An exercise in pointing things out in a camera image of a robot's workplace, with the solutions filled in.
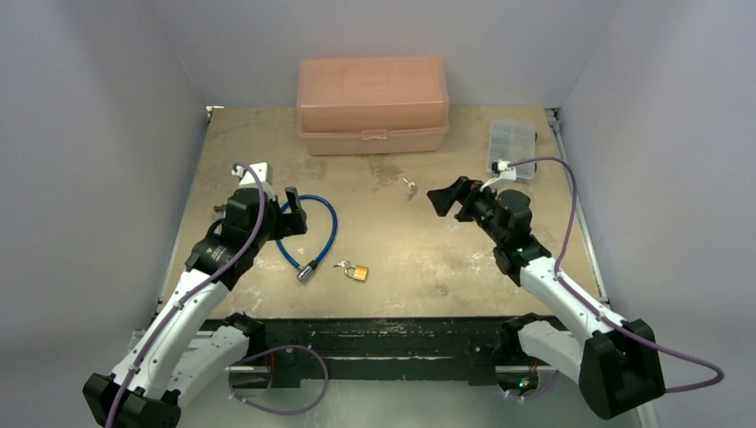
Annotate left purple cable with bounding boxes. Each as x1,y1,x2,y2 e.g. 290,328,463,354
103,161,268,428

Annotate brass padlock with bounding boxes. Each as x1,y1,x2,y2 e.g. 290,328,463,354
344,265,369,282

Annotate blue cable lock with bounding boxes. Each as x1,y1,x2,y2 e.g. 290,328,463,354
275,194,339,284

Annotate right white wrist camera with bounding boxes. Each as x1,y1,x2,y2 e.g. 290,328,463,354
481,160,517,193

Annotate clear plastic organizer box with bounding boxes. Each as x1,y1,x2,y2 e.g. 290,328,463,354
486,119,538,175

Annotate small silver keys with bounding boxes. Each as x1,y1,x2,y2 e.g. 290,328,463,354
402,177,419,201

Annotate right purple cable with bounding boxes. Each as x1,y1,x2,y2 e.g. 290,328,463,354
507,156,726,395

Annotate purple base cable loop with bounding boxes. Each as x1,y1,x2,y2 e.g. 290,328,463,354
227,344,330,416

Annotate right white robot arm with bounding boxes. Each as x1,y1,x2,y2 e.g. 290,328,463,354
427,176,666,419

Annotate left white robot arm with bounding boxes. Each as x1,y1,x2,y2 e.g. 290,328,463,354
83,185,307,427

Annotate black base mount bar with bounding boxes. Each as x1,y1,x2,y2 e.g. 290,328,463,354
201,316,568,390

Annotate pink plastic toolbox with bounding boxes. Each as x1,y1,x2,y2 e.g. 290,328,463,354
297,56,450,156

